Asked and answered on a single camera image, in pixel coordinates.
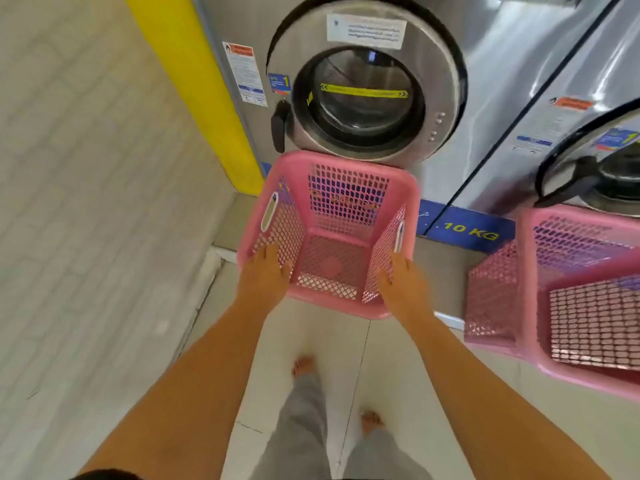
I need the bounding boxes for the person's right hand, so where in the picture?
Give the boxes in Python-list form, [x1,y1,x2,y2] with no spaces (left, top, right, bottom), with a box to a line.
[376,251,435,320]

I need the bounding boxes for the person's left hand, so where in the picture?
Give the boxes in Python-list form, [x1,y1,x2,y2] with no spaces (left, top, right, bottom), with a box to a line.
[235,243,293,315]

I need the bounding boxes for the pink plastic laundry basket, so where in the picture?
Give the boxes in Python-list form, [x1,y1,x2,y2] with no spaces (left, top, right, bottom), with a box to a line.
[517,204,640,403]
[236,150,422,321]
[464,239,526,359]

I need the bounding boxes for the person's right forearm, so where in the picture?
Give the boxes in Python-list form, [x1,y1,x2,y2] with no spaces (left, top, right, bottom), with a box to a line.
[407,311,613,480]

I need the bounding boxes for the person's left forearm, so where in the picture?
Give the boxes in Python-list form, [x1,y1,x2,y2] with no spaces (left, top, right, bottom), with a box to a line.
[75,302,268,480]

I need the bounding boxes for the person's right foot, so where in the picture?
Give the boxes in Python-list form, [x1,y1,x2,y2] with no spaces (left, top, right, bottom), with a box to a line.
[360,410,386,438]

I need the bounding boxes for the person's grey trousers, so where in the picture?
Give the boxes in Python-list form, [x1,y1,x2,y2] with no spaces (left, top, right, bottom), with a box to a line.
[248,372,433,480]

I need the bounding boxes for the yellow strip sticker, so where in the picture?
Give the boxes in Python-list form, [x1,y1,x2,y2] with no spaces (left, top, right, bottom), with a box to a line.
[319,83,410,100]

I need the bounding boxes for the white warning sticker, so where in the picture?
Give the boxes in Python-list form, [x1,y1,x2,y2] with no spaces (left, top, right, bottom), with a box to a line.
[222,42,269,108]
[511,96,596,156]

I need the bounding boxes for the round washing machine door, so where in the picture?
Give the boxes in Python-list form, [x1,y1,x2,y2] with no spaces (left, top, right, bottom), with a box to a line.
[533,102,640,218]
[266,0,468,163]

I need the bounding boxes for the stainless steel washing machine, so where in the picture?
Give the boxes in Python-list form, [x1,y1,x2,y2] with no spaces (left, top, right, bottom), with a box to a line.
[190,0,618,233]
[440,0,640,220]

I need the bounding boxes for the white label sticker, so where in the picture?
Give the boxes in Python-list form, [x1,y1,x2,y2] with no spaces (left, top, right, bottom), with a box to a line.
[326,14,408,50]

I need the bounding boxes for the black door handle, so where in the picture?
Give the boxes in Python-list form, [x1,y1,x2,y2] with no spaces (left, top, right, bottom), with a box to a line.
[533,156,601,209]
[270,99,292,154]

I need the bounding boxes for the yellow wall panel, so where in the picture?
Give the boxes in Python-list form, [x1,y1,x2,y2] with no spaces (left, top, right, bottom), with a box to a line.
[121,0,266,197]

